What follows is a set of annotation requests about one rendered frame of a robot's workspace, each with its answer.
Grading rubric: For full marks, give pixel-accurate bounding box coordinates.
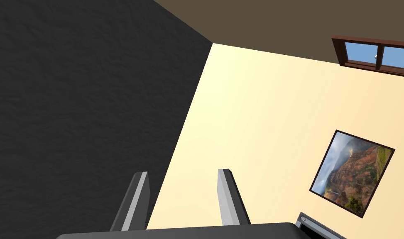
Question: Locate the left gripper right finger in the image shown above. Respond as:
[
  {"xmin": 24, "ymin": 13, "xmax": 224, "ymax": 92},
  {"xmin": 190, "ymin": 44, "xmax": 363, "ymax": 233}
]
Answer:
[{"xmin": 217, "ymin": 168, "xmax": 252, "ymax": 226}]

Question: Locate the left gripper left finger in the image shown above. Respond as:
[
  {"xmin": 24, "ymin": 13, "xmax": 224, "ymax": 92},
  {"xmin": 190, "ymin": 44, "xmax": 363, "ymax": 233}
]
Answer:
[{"xmin": 109, "ymin": 171, "xmax": 151, "ymax": 232}]

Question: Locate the grey appliance with round knob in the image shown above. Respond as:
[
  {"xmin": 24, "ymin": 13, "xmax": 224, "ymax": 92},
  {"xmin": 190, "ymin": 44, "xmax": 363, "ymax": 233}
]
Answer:
[{"xmin": 294, "ymin": 212, "xmax": 348, "ymax": 239}]

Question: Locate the brown framed window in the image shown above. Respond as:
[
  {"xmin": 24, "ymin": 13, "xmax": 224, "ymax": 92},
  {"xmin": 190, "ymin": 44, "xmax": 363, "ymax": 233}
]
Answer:
[{"xmin": 331, "ymin": 35, "xmax": 404, "ymax": 79}]

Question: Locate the landscape picture in dark frame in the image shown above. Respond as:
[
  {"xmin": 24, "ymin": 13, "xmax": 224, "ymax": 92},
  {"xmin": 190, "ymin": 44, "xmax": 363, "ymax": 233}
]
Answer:
[{"xmin": 309, "ymin": 129, "xmax": 396, "ymax": 219}]

